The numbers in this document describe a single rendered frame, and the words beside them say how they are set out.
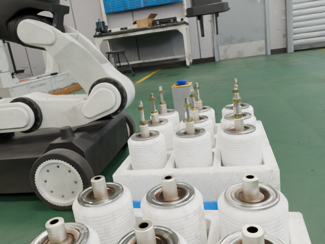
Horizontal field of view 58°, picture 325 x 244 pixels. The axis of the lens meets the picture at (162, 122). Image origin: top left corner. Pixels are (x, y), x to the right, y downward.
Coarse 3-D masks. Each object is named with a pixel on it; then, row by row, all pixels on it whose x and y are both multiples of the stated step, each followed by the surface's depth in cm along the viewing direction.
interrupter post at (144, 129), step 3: (141, 126) 75; (144, 126) 75; (147, 126) 75; (141, 129) 75; (144, 129) 75; (147, 129) 75; (141, 132) 76; (144, 132) 75; (147, 132) 75; (141, 135) 76; (144, 135) 75; (147, 135) 76
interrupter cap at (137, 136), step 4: (140, 132) 79; (152, 132) 78; (156, 132) 77; (132, 136) 77; (136, 136) 77; (140, 136) 77; (148, 136) 76; (152, 136) 74; (156, 136) 74; (136, 140) 74; (140, 140) 73
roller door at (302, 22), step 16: (288, 0) 506; (304, 0) 505; (320, 0) 502; (288, 16) 513; (304, 16) 512; (320, 16) 508; (288, 32) 520; (304, 32) 520; (320, 32) 515; (288, 48) 527; (304, 48) 525
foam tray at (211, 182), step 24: (216, 144) 84; (264, 144) 79; (120, 168) 76; (168, 168) 72; (192, 168) 70; (216, 168) 68; (240, 168) 67; (264, 168) 65; (144, 192) 72; (216, 192) 68
